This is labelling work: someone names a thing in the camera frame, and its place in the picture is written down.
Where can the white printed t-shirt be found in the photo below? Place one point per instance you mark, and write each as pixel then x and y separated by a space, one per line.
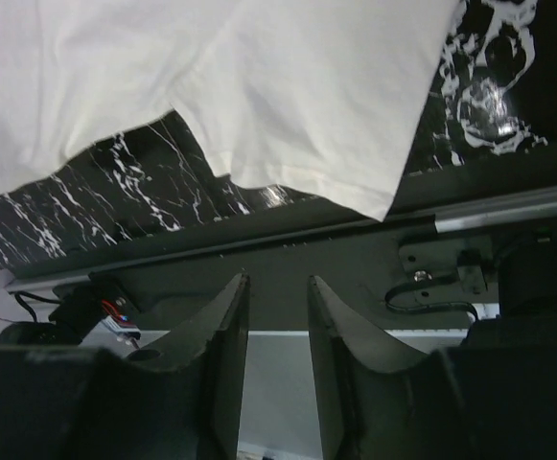
pixel 323 97

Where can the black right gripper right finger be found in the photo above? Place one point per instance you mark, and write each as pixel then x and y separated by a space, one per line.
pixel 493 396

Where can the left controller board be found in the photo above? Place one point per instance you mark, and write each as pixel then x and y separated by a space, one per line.
pixel 115 321

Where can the black marble pattern mat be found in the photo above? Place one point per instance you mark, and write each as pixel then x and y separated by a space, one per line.
pixel 489 129

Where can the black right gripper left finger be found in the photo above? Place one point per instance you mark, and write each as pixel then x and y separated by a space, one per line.
pixel 178 398

